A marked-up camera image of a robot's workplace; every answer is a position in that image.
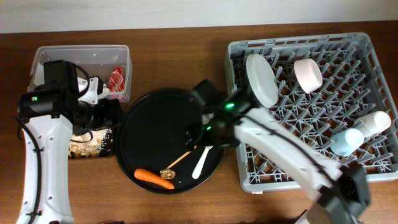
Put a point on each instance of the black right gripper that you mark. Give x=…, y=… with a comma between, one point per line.
x=207, y=135

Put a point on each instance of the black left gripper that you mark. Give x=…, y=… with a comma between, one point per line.
x=110, y=116

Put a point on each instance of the wooden chopstick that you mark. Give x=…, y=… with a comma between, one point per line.
x=181, y=157

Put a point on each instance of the pistachio shells and rice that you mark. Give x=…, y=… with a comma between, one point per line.
x=93, y=144

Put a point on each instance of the red snack wrapper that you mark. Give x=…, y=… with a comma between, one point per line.
x=116, y=80

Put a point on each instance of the white plastic fork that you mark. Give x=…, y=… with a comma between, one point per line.
x=199, y=166

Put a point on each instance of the brown food lump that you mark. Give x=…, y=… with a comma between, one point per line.
x=167, y=174

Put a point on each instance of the orange carrot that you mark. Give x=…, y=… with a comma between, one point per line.
x=145, y=175

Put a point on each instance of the grey plate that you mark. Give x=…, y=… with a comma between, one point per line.
x=262, y=80

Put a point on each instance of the small pink saucer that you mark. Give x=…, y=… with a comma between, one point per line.
x=308, y=75

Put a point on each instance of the blue plastic cup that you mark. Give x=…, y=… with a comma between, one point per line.
x=346, y=142

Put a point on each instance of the white paper cup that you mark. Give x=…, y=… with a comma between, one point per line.
x=372, y=124

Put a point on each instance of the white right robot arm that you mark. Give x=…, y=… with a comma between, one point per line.
x=340, y=194

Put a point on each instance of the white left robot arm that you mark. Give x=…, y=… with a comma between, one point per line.
x=66, y=104

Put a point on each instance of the clear plastic waste bin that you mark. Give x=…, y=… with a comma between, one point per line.
x=98, y=60

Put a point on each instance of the grey dishwasher rack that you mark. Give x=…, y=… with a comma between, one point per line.
x=353, y=86

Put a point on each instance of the black rectangular tray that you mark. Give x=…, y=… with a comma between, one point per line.
x=83, y=119

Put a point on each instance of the round black serving tray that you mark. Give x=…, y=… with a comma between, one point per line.
x=151, y=137

